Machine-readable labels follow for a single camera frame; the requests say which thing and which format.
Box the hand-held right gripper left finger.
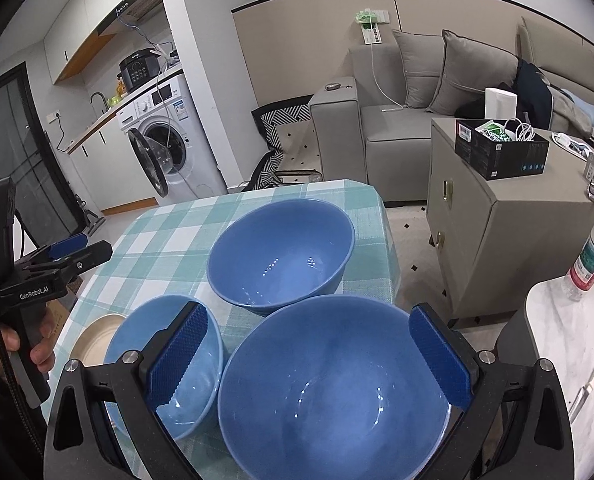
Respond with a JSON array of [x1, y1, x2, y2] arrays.
[[43, 300, 223, 480]]

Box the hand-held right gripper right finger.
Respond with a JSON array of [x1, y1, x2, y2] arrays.
[[408, 302, 575, 480]]

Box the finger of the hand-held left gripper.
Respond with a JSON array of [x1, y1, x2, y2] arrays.
[[19, 232, 88, 272], [52, 240, 114, 283]]

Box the small blue bowl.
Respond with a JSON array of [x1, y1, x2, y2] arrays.
[[103, 295, 225, 440]]

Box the large cream plate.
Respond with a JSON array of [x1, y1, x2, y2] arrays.
[[69, 311, 128, 370]]

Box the large blue bowl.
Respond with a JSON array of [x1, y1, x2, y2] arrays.
[[217, 295, 453, 480]]

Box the grey floor mop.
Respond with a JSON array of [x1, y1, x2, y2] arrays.
[[77, 197, 108, 237]]

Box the teal white checkered tablecloth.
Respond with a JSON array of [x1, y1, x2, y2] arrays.
[[52, 178, 402, 480]]

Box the white kitchen base cabinet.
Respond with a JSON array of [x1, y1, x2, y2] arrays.
[[68, 107, 158, 213]]

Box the black framed glass door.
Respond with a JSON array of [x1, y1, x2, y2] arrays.
[[0, 62, 88, 233]]

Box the grey side cabinet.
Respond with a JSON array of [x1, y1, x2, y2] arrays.
[[424, 117, 594, 318]]

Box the white round table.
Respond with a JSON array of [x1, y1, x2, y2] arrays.
[[524, 260, 594, 480]]

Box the white washing machine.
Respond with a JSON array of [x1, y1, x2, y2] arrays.
[[117, 71, 228, 207]]

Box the white utility knife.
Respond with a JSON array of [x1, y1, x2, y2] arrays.
[[570, 345, 594, 422]]

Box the black pressure cooker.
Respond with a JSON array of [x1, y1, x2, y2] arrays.
[[118, 47, 161, 92]]

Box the black cardboard box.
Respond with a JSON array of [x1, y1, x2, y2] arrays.
[[454, 119, 549, 181]]

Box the black floor chair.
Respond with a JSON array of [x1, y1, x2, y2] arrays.
[[249, 102, 325, 193]]

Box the grey sofa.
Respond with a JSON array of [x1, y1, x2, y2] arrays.
[[308, 15, 594, 208]]

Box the white upper kitchen cabinet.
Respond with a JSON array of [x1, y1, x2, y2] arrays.
[[44, 0, 122, 83]]

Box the beige diamond pattern cushion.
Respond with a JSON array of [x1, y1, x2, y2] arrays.
[[277, 125, 323, 177]]

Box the green packet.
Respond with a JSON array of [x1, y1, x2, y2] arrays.
[[477, 122, 511, 142]]

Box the striped black white cushion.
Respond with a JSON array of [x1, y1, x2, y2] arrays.
[[259, 107, 312, 157]]

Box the range hood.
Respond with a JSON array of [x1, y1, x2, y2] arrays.
[[94, 0, 164, 37]]

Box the white box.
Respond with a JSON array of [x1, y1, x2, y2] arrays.
[[484, 87, 517, 123]]

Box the dark jacket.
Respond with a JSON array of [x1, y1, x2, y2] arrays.
[[457, 59, 553, 130]]

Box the grey cushion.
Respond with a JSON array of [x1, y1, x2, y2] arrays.
[[427, 30, 520, 115], [392, 29, 448, 110]]

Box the light blue cloth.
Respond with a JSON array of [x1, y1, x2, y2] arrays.
[[560, 89, 594, 132]]

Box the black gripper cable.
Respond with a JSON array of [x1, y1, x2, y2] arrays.
[[0, 280, 45, 461]]

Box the white coiled cables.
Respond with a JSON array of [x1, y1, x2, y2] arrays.
[[502, 119, 536, 142]]

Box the white charging cable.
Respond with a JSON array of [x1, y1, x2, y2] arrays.
[[369, 42, 406, 112]]

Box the green wall charger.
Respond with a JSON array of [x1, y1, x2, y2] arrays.
[[354, 7, 390, 43]]

